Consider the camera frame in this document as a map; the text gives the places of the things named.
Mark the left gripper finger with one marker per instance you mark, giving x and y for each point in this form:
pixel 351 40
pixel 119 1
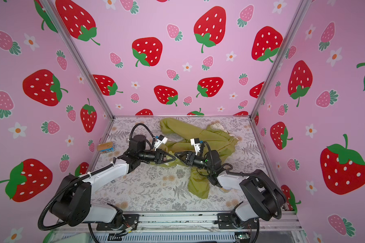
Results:
pixel 163 161
pixel 162 155

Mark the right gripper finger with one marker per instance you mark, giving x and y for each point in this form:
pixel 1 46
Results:
pixel 183 159
pixel 182 154

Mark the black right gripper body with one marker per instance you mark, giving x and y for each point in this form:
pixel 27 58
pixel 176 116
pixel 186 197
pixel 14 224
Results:
pixel 198 162

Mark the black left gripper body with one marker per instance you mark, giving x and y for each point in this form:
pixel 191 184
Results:
pixel 147 156

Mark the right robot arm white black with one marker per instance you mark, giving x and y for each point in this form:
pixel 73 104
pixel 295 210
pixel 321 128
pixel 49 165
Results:
pixel 264 198

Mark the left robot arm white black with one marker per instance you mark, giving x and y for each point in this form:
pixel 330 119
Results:
pixel 72 205

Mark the small orange blue box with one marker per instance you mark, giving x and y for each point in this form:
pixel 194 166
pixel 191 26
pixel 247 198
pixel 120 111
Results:
pixel 106 147

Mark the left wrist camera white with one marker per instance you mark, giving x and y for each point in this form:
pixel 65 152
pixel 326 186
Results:
pixel 159 141

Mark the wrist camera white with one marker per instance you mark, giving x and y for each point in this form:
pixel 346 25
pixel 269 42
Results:
pixel 197 144
pixel 159 141

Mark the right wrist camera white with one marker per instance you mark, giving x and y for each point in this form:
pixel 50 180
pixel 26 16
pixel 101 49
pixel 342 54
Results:
pixel 197 144

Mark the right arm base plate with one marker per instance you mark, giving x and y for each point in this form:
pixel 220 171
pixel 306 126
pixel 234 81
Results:
pixel 231 221

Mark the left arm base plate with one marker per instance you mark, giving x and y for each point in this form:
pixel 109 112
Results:
pixel 122 222

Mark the aluminium front rail frame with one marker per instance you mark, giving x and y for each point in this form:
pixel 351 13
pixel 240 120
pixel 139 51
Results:
pixel 187 227

